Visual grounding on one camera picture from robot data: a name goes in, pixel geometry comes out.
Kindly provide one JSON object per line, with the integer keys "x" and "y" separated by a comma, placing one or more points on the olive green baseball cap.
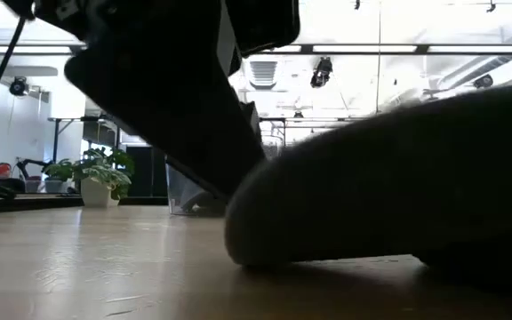
{"x": 371, "y": 186}

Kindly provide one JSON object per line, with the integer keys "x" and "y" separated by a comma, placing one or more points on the black background cabinet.
{"x": 147, "y": 173}

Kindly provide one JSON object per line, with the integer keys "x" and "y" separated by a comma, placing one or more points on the black background robot arm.
{"x": 29, "y": 163}

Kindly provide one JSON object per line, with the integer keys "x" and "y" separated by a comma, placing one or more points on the black aluminium table frame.
{"x": 25, "y": 204}

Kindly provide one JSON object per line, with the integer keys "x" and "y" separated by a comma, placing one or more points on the green plant in white pot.
{"x": 100, "y": 178}

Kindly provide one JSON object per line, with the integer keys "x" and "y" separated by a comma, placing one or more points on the grey diagonal ceiling duct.
{"x": 474, "y": 66}

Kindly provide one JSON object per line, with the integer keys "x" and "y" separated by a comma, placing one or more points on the white ceiling air vent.
{"x": 265, "y": 73}

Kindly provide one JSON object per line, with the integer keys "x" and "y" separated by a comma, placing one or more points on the small background potted plant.
{"x": 58, "y": 171}

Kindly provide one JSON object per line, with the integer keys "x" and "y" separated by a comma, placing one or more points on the black hanging ceiling camera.
{"x": 322, "y": 71}

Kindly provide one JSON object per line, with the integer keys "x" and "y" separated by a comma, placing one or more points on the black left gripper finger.
{"x": 171, "y": 115}

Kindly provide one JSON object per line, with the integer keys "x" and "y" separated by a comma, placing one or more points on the long ceiling light bar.
{"x": 422, "y": 49}

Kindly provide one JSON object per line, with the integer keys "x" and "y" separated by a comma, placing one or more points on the clear plastic bin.
{"x": 173, "y": 195}

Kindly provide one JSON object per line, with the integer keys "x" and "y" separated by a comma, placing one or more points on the black desk frame with monitor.
{"x": 100, "y": 133}

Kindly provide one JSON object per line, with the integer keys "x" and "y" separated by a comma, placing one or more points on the round black ceiling spotlight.
{"x": 18, "y": 86}
{"x": 483, "y": 81}

